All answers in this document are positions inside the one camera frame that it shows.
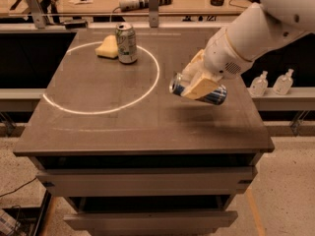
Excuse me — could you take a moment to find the left metal bracket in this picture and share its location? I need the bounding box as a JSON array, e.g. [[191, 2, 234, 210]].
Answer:
[[25, 0, 46, 29]]

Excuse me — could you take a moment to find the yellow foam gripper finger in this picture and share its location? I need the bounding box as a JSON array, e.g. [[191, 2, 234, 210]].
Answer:
[[182, 49, 204, 83], [182, 72, 221, 100]]

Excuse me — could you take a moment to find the grey drawer cabinet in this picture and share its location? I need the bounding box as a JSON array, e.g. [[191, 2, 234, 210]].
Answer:
[[13, 28, 276, 236]]

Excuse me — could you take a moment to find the clear sanitizer bottle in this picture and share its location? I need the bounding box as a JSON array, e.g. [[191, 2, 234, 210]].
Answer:
[[273, 69, 294, 95], [249, 71, 268, 97]]

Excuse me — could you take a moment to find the green soda can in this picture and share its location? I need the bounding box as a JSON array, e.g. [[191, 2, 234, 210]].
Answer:
[[115, 22, 138, 64]]

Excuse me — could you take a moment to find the cabinet drawer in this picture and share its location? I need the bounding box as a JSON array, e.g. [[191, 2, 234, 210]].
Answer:
[[64, 210, 238, 235], [37, 166, 257, 197]]

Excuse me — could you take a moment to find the clear sanitizer bottle right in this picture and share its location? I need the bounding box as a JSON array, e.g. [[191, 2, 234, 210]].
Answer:
[[273, 69, 294, 95]]

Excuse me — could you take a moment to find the clear sanitizer bottle left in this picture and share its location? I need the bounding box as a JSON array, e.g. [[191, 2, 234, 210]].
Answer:
[[249, 71, 268, 97]]

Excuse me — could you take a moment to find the red bull can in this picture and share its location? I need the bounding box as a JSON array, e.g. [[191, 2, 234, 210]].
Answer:
[[169, 73, 227, 105]]

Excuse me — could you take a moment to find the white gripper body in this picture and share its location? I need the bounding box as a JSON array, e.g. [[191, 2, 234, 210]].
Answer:
[[204, 28, 253, 79]]

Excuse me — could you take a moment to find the metal bracket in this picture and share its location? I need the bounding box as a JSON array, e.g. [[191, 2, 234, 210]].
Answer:
[[25, 0, 46, 29], [149, 0, 158, 28]]

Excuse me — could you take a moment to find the black floor cable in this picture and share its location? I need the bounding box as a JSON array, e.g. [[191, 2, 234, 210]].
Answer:
[[0, 176, 39, 199]]

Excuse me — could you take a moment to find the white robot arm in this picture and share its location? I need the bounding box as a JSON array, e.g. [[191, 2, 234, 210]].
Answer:
[[181, 0, 315, 100]]

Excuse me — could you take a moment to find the black crate on floor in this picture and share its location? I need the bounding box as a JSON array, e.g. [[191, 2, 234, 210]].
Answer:
[[0, 192, 51, 236]]

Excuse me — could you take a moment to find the yellow sponge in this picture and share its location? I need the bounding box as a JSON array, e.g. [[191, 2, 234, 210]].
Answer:
[[95, 35, 118, 59]]

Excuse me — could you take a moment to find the upper cabinet drawer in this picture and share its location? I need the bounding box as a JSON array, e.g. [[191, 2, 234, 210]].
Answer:
[[37, 166, 257, 197]]

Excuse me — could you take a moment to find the middle metal bracket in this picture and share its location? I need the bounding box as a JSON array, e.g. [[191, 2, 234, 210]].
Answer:
[[149, 0, 158, 28]]

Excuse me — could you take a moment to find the lower cabinet drawer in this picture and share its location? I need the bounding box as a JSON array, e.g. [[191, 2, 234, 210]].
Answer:
[[64, 210, 238, 235]]

